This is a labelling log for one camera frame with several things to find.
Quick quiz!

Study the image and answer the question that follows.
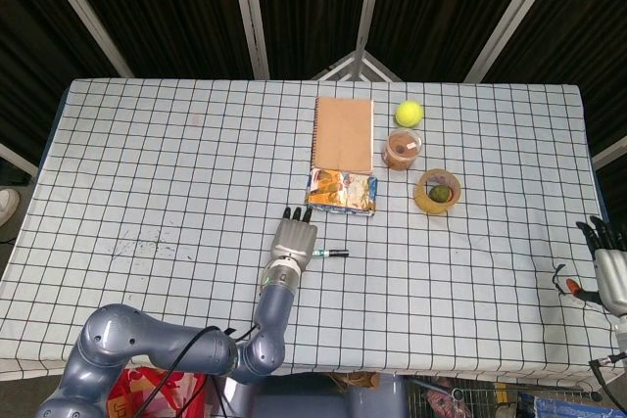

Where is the orange blue foil snack packet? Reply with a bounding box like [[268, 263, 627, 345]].
[[303, 166, 381, 218]]

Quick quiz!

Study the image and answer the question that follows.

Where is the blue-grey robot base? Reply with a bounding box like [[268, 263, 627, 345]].
[[224, 372, 410, 418]]

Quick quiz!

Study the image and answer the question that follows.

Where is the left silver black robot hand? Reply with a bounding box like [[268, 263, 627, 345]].
[[270, 205, 319, 273]]

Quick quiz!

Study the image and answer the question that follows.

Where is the yellow tennis ball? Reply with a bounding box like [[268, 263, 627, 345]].
[[394, 99, 424, 128]]

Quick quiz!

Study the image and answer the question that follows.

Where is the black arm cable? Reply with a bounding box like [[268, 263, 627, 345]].
[[145, 323, 261, 418], [587, 351, 627, 418]]

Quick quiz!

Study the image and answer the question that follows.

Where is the brown cardboard piece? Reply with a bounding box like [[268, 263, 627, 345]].
[[327, 371, 382, 390]]

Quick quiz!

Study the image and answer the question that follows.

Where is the clear jar of rubber bands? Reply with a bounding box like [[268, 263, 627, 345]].
[[381, 127, 424, 171]]

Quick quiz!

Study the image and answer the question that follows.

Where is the brown spiral notebook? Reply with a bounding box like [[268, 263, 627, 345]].
[[309, 96, 376, 174]]

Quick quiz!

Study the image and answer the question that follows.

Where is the white shoe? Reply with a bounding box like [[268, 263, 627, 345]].
[[0, 187, 22, 227]]

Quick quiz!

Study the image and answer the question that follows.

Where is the white metal frame post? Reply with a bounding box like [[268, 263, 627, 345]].
[[227, 0, 271, 80], [462, 0, 572, 82], [31, 0, 136, 79], [353, 0, 388, 55], [591, 136, 627, 169], [0, 142, 39, 178]]

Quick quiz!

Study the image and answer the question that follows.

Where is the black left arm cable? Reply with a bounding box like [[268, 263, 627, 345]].
[[145, 323, 261, 418]]

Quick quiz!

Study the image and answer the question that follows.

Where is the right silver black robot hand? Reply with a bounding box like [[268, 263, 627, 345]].
[[565, 215, 627, 317]]

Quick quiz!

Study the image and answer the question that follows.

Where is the black thread scrap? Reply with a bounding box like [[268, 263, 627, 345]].
[[552, 263, 568, 297]]

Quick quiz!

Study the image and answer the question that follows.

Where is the white triangular frame base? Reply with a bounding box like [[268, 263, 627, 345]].
[[311, 49, 403, 82]]

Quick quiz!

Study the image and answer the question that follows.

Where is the red patterned shopping bag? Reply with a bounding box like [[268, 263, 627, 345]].
[[106, 366, 208, 418]]

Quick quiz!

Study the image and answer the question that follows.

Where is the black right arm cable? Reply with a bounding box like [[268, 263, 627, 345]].
[[587, 351, 627, 418]]

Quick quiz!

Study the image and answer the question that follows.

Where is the blue plastic bag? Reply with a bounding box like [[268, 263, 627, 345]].
[[531, 393, 627, 418]]

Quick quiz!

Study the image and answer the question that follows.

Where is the metal wire basket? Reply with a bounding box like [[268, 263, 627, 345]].
[[409, 376, 606, 418]]

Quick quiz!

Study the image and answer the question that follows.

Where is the white black checkered tablecloth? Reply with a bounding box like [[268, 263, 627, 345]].
[[0, 77, 627, 390]]

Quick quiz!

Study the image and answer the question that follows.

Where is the yellow packing tape roll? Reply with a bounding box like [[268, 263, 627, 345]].
[[413, 167, 462, 216]]

